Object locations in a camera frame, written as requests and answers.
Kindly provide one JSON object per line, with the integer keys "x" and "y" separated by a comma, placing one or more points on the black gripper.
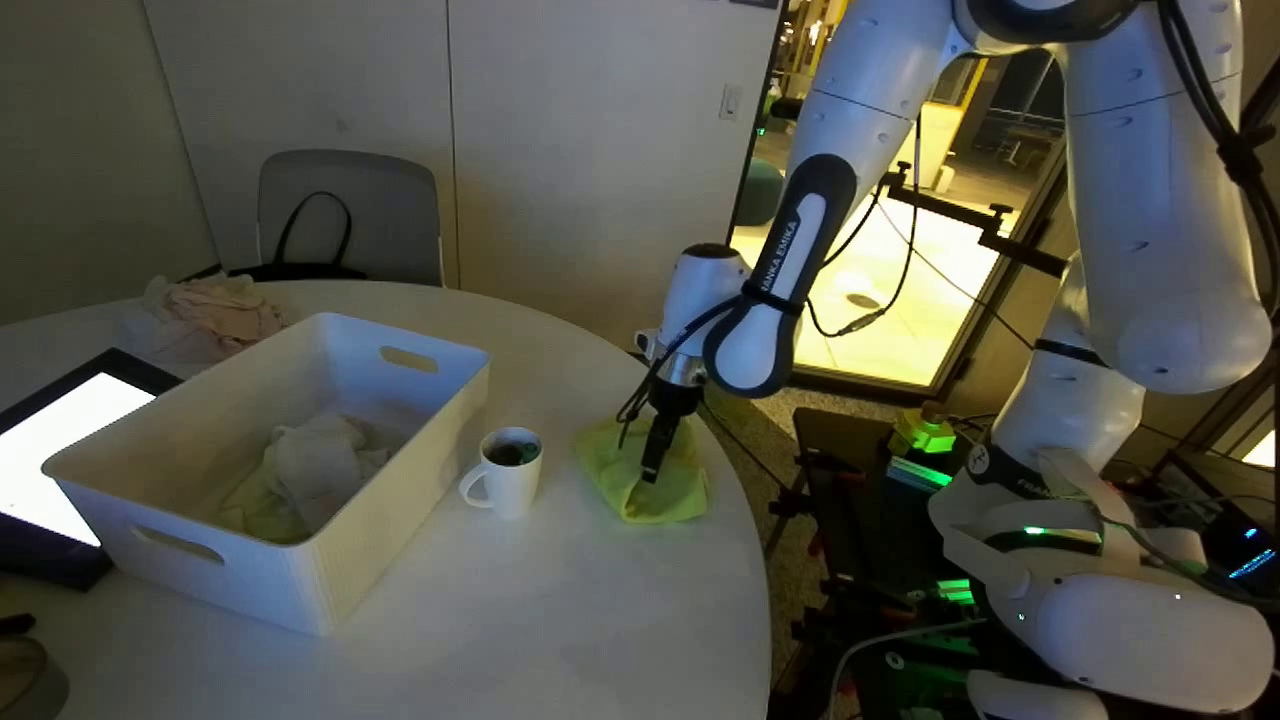
{"x": 670, "y": 406}

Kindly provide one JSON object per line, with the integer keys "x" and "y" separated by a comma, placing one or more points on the bright yellow towel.
{"x": 683, "y": 494}

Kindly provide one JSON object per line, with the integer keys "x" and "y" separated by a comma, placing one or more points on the white beige towel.
{"x": 323, "y": 453}

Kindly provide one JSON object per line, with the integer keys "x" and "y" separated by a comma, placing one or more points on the pale yellow-green towel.
{"x": 254, "y": 507}

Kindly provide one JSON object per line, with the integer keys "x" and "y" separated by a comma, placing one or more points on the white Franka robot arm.
{"x": 1163, "y": 266}

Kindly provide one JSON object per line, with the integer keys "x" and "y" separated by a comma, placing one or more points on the white ceramic mug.
{"x": 504, "y": 476}

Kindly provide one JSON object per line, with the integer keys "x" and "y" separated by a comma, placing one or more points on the white plastic storage box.
{"x": 286, "y": 453}

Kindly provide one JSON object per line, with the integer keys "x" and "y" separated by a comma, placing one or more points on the grey office chair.
{"x": 386, "y": 207}

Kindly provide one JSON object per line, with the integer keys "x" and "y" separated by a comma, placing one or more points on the pink crumpled cloth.
{"x": 223, "y": 310}

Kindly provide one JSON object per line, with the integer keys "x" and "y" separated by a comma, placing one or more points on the black tablet lit screen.
{"x": 54, "y": 442}

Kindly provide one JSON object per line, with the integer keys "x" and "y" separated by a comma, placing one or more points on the black camera stand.
{"x": 981, "y": 223}

